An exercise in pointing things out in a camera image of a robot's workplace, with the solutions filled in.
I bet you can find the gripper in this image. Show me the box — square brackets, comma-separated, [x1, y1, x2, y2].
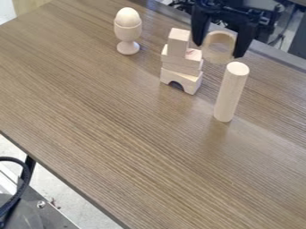
[190, 0, 269, 59]

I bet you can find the wooden cube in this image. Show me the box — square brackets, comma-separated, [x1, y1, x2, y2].
[166, 27, 193, 58]

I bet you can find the flat wooden block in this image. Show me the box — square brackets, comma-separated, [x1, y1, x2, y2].
[160, 44, 205, 71]

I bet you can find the thin wooden block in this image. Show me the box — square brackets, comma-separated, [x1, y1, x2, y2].
[160, 59, 205, 77]

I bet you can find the wooden arch block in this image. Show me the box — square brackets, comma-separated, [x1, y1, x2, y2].
[158, 67, 205, 96]

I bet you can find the wooden cylinder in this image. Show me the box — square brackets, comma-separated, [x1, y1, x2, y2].
[211, 61, 251, 123]

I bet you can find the wooden egg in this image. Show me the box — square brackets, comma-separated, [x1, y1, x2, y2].
[113, 6, 142, 29]

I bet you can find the black table leg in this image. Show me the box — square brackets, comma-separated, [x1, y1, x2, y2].
[22, 154, 38, 183]

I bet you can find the grey machine base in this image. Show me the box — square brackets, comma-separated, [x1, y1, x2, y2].
[0, 178, 83, 229]

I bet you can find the wooden half ring block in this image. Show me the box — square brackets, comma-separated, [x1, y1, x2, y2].
[200, 30, 238, 65]

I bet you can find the black cable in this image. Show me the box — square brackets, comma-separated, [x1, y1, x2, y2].
[0, 156, 34, 223]

